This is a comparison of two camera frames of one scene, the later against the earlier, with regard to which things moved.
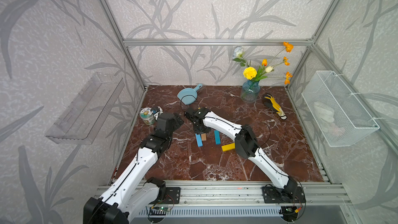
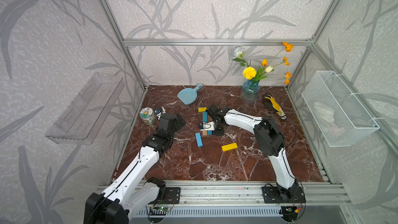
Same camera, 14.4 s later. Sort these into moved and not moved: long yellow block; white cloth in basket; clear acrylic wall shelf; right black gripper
Moved: right black gripper
Not moved: clear acrylic wall shelf; long yellow block; white cloth in basket
